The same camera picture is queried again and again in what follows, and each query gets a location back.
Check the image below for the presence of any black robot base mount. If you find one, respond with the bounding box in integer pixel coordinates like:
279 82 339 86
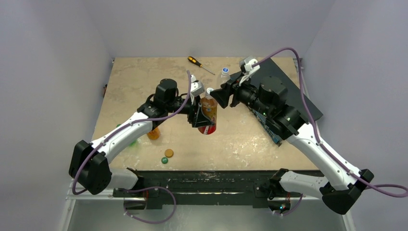
111 168 322 211

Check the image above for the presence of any dark blue network switch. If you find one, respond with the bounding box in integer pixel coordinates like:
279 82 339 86
230 59 323 145

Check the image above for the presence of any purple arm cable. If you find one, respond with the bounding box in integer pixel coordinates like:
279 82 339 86
252 47 408 198
71 70 192 196

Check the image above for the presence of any orange juice bottle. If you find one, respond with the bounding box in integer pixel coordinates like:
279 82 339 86
147 127 161 140

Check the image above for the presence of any green bottle cap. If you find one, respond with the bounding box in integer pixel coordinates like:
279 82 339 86
161 157 168 164

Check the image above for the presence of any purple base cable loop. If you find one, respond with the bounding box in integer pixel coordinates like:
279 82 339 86
123 187 178 225

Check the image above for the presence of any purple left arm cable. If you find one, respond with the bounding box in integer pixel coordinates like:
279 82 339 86
71 70 192 196

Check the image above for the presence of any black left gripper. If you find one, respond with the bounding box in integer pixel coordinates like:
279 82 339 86
166 92 214 127

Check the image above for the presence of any tea bottle with yellow-red label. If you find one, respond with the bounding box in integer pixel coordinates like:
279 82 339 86
198 93 218 135

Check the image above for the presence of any yellow-black screwdriver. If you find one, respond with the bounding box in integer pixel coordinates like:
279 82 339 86
188 56 215 75

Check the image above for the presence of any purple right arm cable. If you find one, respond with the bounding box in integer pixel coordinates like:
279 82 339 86
252 47 408 198

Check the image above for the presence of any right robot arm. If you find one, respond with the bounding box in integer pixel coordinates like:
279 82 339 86
210 76 374 215

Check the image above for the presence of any orange bottle cap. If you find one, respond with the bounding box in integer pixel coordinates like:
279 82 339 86
165 149 174 158

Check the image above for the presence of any white bottle cap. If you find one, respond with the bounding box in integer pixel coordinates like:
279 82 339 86
205 88 214 95

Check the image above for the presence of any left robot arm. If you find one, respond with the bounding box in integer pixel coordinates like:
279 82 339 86
69 76 214 197

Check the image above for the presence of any clear plastic bottle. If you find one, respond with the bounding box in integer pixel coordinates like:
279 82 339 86
217 70 230 87

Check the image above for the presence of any green plastic bottle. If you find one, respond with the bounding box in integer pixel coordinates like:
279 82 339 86
116 124 137 147

